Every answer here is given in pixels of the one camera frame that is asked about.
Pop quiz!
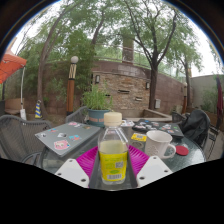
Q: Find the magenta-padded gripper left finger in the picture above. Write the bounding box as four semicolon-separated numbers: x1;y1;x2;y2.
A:
54;145;101;189

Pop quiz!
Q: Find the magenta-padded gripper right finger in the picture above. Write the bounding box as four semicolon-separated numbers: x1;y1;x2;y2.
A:
127;144;174;189

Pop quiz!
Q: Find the yellow-labelled clear drink bottle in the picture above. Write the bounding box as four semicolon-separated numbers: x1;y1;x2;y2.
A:
97;111;130;185

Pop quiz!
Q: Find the yellow printed card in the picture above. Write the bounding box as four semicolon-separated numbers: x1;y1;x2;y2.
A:
130;132;148;143

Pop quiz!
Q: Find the white ceramic mug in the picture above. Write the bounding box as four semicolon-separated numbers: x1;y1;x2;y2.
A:
144;129;177;160

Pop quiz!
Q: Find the grey laptop with stickers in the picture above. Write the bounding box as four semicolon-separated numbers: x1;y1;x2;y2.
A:
34;121;102;158

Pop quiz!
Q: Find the white printed booklet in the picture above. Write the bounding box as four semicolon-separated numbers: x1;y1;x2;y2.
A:
120;119;136;128

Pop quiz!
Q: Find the dark laptop with stickers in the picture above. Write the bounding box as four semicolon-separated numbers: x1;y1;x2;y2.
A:
131;118;185;140

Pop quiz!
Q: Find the flat round red coaster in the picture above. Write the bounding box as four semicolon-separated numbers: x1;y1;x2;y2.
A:
175;145;190;157

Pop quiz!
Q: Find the green plant in teal pot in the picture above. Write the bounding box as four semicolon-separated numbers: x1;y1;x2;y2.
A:
81;84;114;128

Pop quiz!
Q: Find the black jacket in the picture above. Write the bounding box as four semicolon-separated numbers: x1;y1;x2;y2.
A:
179;109;212;148

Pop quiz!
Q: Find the blue yellow striped cone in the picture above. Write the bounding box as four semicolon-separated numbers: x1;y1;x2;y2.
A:
34;99;43;120

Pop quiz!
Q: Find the grey wicker armchair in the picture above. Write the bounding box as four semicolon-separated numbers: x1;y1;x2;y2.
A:
0;114;54;168

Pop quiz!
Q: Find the dark-trunked tall tree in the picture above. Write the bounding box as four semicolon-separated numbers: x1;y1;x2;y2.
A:
123;0;204;111

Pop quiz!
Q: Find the black metal chair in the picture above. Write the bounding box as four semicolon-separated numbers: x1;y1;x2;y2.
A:
206;124;223;161

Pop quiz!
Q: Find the leaning thin-trunked tree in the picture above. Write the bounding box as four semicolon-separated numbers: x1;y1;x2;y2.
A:
13;0;111;119

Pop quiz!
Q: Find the wooden planter bench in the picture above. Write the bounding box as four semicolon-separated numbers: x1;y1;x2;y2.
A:
3;97;24;116

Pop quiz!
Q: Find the folded maroon umbrella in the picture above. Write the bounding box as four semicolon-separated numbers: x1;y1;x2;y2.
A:
215;74;224;119

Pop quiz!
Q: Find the orange patio umbrella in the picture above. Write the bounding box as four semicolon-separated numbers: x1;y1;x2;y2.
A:
0;49;28;121

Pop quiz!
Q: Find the wooden lamp post, globe light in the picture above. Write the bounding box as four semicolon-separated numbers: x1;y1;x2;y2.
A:
66;55;80;116

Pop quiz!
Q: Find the slim wooden lamp post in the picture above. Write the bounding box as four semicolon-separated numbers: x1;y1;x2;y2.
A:
181;82;189;115

